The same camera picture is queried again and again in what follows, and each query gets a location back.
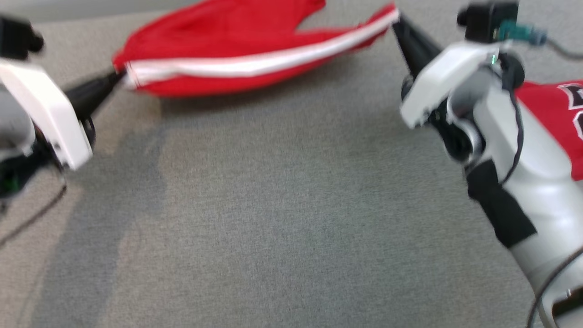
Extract teal right camera connector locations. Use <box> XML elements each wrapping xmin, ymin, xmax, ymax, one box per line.
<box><xmin>499</xmin><ymin>23</ymin><xmax>547</xmax><ymax>46</ymax></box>

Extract black right camera cable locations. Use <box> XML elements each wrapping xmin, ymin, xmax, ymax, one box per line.
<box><xmin>544</xmin><ymin>36</ymin><xmax>583</xmax><ymax>60</ymax></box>

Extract red white jersey shirt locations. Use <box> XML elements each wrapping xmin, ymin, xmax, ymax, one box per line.
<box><xmin>514</xmin><ymin>81</ymin><xmax>583</xmax><ymax>182</ymax></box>

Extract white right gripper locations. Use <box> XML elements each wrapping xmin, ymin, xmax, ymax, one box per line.
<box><xmin>392</xmin><ymin>14</ymin><xmax>508</xmax><ymax>129</ymax></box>

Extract red white striped shorts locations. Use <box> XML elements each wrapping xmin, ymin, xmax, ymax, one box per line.
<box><xmin>113</xmin><ymin>0</ymin><xmax>401</xmax><ymax>98</ymax></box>

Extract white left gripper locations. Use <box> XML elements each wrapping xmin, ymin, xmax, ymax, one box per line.
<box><xmin>0</xmin><ymin>61</ymin><xmax>126</xmax><ymax>171</ymax></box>

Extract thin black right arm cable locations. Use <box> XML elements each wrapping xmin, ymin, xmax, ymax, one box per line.
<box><xmin>500</xmin><ymin>84</ymin><xmax>525</xmax><ymax>185</ymax></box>

